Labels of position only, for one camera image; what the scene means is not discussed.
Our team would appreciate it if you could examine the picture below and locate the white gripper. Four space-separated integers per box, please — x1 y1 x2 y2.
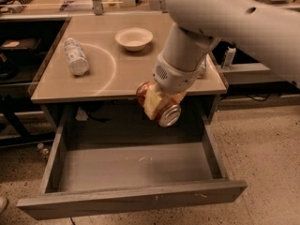
143 53 203 120

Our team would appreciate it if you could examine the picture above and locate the red coke can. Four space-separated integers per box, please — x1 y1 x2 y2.
136 82 181 128

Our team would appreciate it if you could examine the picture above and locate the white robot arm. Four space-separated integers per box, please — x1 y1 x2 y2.
142 0 300 120

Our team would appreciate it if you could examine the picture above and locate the blue pepsi can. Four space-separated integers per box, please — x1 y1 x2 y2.
197 58 206 79

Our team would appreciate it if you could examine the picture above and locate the grey cabinet with beige top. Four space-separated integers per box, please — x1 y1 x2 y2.
27 12 228 133

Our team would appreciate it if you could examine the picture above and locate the grey open drawer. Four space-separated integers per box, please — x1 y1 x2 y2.
16 105 248 221

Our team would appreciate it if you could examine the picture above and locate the white paper bowl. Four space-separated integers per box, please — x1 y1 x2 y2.
115 27 153 52

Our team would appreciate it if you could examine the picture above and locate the white bottle on shelf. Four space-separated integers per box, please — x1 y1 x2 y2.
221 47 236 69

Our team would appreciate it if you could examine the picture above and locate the white plastic bottle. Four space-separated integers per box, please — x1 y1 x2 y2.
64 37 89 76

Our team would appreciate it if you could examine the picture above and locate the small bottle on floor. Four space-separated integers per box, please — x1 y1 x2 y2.
37 142 50 158

